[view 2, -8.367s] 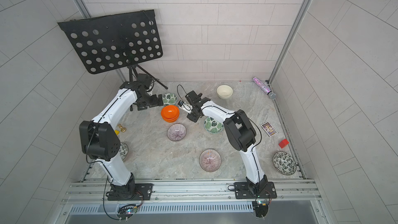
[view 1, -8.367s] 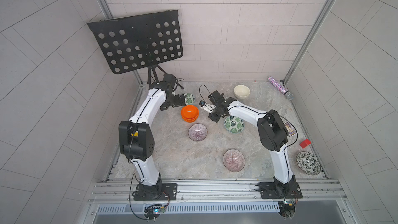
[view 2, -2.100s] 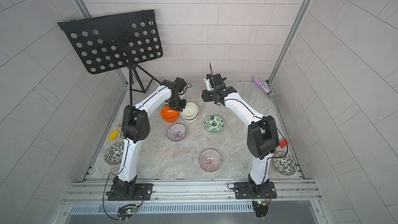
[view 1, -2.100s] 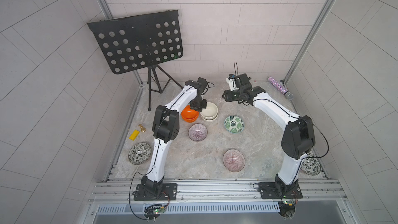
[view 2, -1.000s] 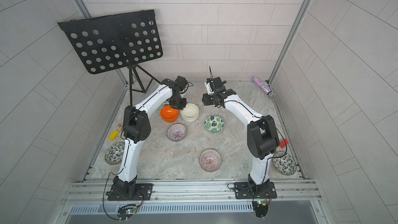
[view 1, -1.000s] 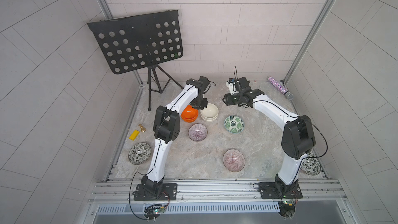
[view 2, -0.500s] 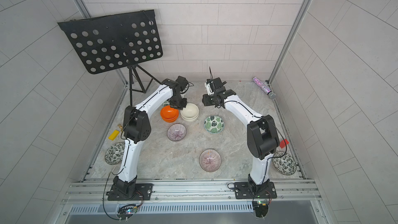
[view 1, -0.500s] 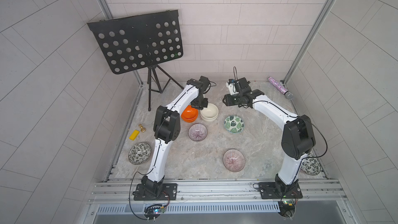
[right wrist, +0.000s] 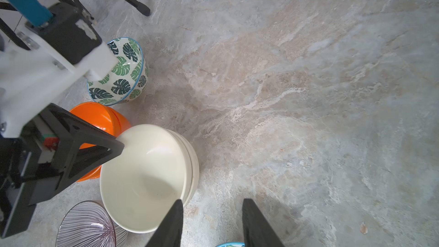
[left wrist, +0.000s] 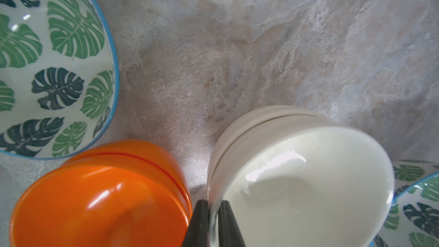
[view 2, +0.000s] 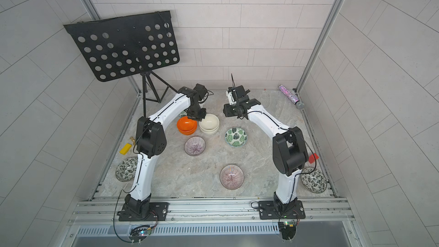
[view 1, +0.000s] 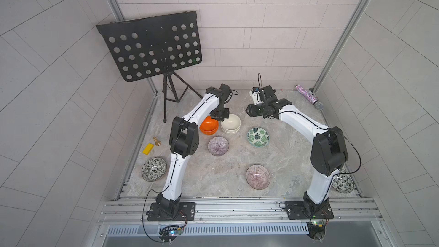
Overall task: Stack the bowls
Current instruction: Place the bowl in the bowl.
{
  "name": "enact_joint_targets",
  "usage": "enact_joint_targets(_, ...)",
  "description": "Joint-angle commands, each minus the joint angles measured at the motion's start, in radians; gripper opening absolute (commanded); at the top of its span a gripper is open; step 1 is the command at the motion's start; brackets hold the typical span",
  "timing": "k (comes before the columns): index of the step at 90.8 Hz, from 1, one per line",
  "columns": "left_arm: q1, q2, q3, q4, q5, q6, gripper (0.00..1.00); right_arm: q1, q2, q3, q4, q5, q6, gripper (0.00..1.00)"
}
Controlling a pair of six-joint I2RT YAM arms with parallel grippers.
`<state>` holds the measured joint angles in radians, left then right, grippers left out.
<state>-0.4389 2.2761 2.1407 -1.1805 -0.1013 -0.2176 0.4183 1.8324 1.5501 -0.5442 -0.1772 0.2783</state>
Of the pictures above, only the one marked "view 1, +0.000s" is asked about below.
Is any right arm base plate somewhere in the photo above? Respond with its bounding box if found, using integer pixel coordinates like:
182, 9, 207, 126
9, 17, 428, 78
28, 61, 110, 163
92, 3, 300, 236
284, 200, 334, 221

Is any gold chess piece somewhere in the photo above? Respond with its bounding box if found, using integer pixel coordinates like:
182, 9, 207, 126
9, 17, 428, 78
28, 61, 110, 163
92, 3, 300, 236
153, 137, 161, 146

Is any orange plastic bowl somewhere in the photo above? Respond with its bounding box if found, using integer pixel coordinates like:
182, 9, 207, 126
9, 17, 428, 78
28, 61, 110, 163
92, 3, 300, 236
201, 129, 218, 136
199, 116, 219, 131

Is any right circuit board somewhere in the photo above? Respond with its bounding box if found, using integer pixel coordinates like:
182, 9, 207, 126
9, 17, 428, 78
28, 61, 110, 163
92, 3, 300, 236
307, 222, 327, 241

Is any aluminium front rail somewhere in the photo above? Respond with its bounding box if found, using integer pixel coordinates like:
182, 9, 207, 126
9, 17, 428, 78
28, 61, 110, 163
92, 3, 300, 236
96, 197, 383, 225

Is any cream ceramic bowl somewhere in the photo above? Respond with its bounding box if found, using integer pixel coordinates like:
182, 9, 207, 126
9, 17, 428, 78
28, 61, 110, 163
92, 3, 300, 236
221, 127, 240, 134
221, 114, 241, 131

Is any black white floral bowl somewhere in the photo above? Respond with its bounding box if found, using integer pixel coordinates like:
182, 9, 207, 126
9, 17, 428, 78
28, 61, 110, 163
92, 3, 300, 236
141, 157, 168, 182
332, 173, 355, 194

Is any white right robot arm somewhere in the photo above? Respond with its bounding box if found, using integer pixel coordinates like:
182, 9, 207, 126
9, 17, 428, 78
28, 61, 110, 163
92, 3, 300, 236
246, 99, 348, 215

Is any black perforated music stand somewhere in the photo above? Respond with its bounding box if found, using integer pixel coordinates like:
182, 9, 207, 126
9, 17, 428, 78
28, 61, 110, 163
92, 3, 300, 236
96, 10, 203, 124

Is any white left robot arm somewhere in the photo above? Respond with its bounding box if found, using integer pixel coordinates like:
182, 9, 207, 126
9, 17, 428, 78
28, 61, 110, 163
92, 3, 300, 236
155, 84, 232, 217

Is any left circuit board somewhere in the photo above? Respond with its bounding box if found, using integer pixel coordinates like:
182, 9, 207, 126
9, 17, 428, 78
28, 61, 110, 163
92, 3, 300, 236
158, 225, 183, 244

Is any yellow block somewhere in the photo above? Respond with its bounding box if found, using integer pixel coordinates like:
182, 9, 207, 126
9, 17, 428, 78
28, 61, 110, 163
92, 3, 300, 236
142, 143, 154, 155

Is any green leaf pattern bowl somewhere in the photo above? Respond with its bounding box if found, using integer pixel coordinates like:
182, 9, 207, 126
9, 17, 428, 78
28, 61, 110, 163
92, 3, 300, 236
247, 127, 270, 148

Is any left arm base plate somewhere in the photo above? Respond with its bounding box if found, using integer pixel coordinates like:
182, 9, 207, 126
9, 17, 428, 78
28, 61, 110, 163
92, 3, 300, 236
146, 202, 196, 221

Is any purple striped bowl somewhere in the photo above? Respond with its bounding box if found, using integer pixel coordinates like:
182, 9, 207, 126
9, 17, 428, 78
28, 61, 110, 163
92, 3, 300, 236
208, 136, 229, 156
246, 164, 270, 190

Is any circuit board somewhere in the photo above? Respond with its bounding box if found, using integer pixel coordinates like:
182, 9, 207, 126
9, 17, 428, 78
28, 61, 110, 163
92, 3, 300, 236
158, 225, 183, 244
307, 222, 327, 241

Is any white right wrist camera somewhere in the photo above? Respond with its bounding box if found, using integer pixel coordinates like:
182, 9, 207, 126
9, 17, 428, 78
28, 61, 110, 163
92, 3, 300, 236
249, 87, 263, 105

